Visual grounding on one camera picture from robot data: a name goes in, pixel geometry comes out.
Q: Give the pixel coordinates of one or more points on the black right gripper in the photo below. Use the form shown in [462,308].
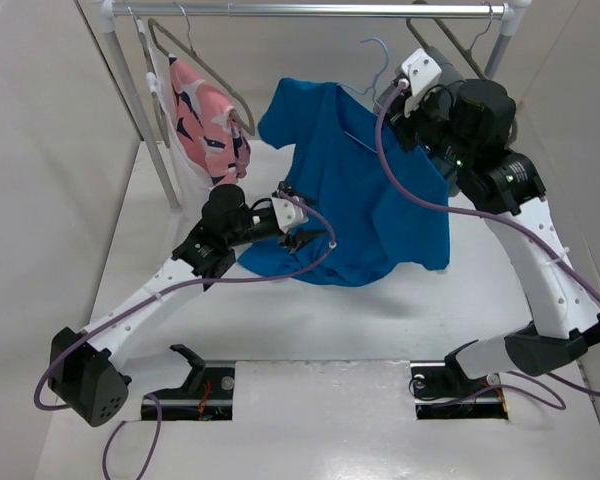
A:
[402,122]

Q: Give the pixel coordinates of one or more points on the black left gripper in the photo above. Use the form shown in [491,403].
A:
[299,236]

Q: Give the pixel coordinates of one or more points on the light blue wire hanger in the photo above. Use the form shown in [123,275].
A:
[371,88]

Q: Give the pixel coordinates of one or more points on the blue t shirt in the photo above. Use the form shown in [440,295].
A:
[376,227]

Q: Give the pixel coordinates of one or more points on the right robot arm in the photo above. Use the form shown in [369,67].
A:
[467,126]

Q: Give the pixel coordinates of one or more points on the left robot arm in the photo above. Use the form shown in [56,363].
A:
[95,370]

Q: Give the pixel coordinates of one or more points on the beige hanger left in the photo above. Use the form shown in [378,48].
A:
[247,121]

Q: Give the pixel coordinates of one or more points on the white plastic hanger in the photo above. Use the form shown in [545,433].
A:
[153,80]

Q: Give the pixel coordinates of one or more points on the grey pleated garment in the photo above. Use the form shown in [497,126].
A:
[449,74]

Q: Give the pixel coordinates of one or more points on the pink patterned garment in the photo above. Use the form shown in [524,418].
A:
[205,125]

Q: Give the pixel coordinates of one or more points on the silver clothes rack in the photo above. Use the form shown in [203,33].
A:
[509,13]

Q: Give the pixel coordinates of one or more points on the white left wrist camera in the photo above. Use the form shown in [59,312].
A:
[287,214]

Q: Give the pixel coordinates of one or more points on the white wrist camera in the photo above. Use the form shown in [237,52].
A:
[287,214]
[421,71]

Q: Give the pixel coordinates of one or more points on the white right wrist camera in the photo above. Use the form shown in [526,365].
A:
[421,71]

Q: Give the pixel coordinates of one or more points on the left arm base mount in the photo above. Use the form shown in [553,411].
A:
[206,393]

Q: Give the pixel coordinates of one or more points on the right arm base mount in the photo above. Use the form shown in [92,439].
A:
[440,393]

